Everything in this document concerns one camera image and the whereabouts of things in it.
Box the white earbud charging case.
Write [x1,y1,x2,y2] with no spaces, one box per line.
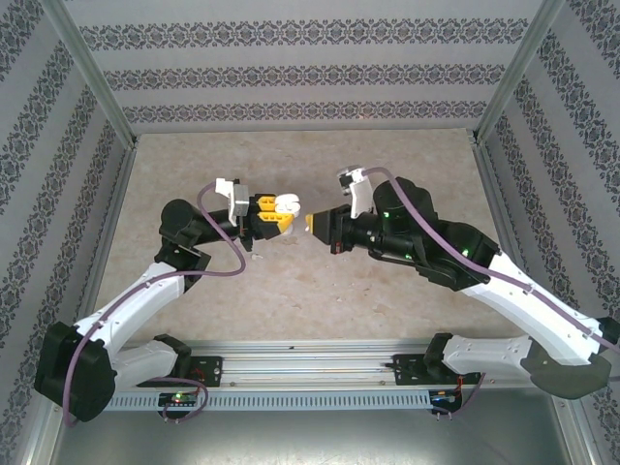
[274,192,302,218]

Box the grey sheet metal panel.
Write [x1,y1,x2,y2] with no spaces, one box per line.
[28,387,600,465]

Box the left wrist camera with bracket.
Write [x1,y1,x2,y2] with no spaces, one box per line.
[214,177,251,228]

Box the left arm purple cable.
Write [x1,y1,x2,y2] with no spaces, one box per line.
[62,183,246,428]

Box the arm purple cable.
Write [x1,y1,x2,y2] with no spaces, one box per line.
[360,167,620,420]
[62,183,246,428]

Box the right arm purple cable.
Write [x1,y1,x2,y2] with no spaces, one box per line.
[360,167,620,420]

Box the aluminium side rail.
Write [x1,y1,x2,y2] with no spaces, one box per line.
[472,142,553,349]
[67,143,141,348]

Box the wide aluminium base rail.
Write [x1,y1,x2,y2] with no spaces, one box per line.
[46,338,569,388]

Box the aluminium frame post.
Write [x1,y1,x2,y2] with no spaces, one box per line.
[470,0,567,146]
[41,0,140,147]

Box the slotted grey cable duct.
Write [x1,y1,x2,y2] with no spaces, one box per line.
[104,389,435,413]

